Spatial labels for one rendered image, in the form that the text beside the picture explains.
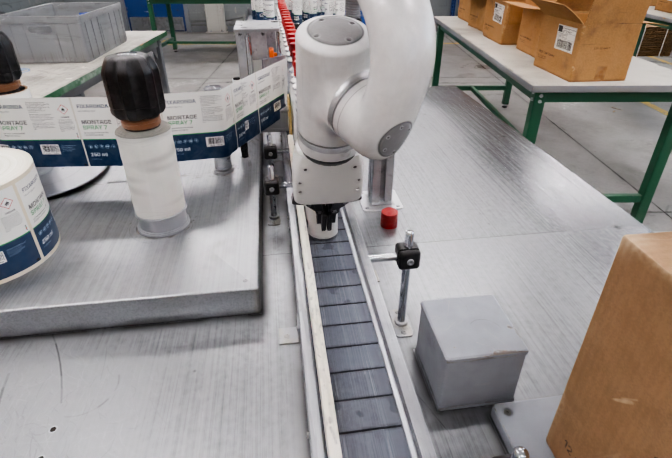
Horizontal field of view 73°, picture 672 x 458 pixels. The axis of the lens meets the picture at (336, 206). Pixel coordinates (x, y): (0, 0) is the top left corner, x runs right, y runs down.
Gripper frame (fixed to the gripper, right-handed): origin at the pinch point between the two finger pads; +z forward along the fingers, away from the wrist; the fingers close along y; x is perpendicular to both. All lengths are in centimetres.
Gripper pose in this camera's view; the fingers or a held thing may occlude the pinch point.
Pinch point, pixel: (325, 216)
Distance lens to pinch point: 72.4
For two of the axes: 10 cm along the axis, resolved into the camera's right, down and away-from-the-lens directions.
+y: -9.9, 0.7, -1.2
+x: 1.3, 7.6, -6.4
